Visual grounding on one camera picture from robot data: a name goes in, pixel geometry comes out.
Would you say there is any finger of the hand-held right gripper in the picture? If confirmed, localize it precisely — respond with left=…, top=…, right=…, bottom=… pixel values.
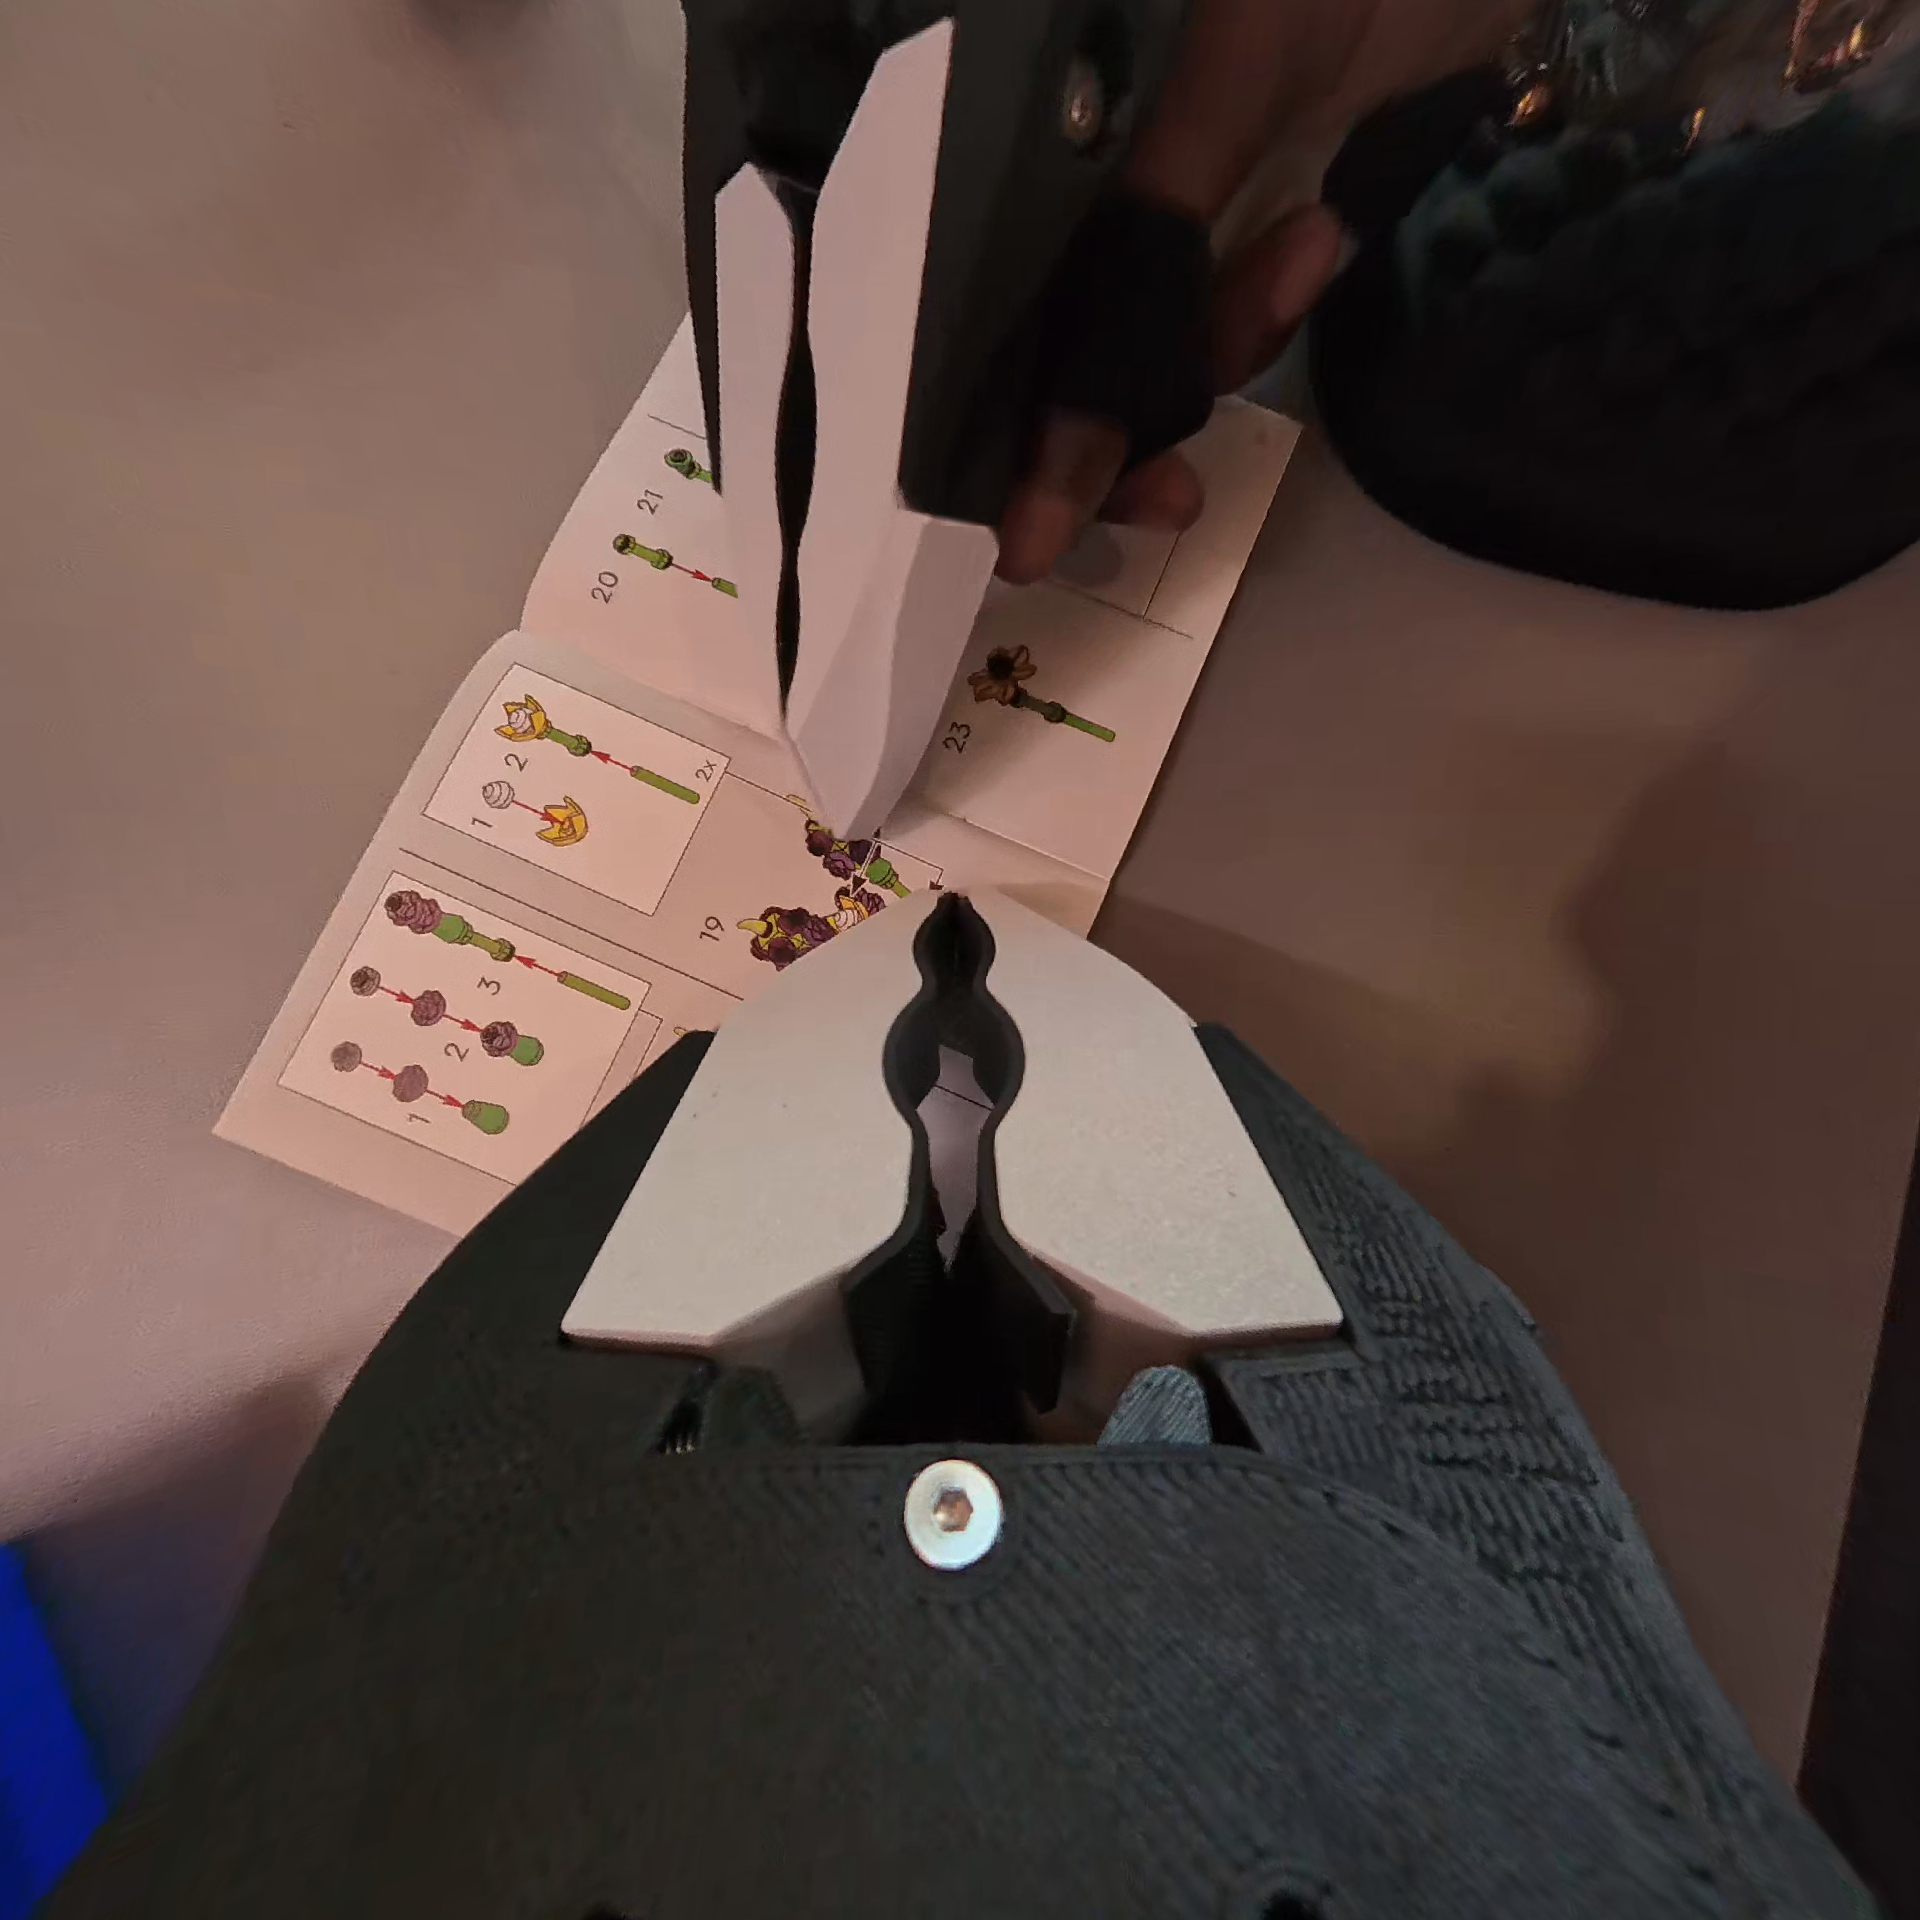
left=709, top=166, right=826, bottom=712
left=782, top=16, right=1004, bottom=846

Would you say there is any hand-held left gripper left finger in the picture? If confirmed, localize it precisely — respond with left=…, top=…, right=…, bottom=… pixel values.
left=565, top=891, right=960, bottom=1412

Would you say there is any person's right hand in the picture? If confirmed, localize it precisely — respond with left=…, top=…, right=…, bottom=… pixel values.
left=1000, top=0, right=1517, bottom=587

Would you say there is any instruction booklet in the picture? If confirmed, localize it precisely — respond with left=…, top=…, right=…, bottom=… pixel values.
left=216, top=316, right=1307, bottom=1242

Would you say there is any blue storage bin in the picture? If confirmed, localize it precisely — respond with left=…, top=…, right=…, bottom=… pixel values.
left=0, top=1535, right=113, bottom=1920

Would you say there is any black wrist rest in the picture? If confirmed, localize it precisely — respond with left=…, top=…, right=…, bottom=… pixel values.
left=1309, top=61, right=1920, bottom=615

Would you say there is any grey desk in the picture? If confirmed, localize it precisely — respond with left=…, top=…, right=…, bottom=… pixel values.
left=0, top=0, right=1920, bottom=1802

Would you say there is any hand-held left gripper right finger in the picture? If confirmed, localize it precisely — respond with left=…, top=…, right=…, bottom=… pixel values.
left=960, top=891, right=1348, bottom=1412

